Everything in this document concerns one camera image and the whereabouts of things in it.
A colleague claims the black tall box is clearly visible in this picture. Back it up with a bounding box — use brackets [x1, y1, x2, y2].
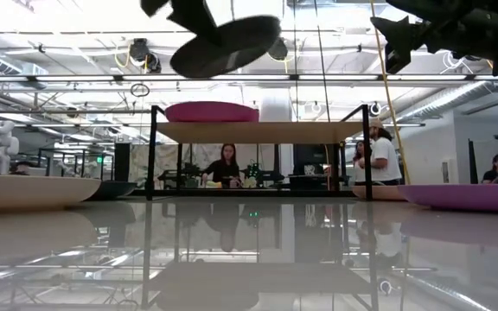
[113, 142, 131, 182]

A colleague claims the yellow cable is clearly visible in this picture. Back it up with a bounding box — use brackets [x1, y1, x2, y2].
[368, 0, 412, 186]

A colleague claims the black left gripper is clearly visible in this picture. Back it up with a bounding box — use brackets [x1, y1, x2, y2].
[139, 0, 223, 47]

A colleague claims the black cable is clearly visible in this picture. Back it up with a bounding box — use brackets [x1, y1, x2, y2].
[313, 0, 332, 124]

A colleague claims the beige plate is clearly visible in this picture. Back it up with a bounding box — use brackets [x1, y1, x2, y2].
[0, 174, 102, 213]
[351, 184, 407, 202]

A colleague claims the dark grey plate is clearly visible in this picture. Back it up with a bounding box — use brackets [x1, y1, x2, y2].
[169, 15, 283, 79]

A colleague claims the wooden shelf with black frame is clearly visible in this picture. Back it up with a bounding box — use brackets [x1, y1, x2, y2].
[144, 103, 374, 202]

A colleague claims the purple plate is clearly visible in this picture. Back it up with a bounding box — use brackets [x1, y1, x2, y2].
[397, 182, 498, 213]

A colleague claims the pink plate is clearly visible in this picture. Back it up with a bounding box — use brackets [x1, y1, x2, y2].
[164, 101, 260, 124]

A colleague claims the white robot figure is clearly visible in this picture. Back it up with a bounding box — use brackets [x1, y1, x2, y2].
[0, 119, 20, 176]

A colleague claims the teal plate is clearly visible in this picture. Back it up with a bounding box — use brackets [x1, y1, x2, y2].
[85, 181, 138, 201]

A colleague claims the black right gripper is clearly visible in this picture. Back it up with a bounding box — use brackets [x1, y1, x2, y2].
[369, 6, 498, 77]

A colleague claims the black ceiling lamp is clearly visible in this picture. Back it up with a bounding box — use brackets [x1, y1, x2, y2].
[268, 37, 290, 61]
[128, 37, 163, 74]

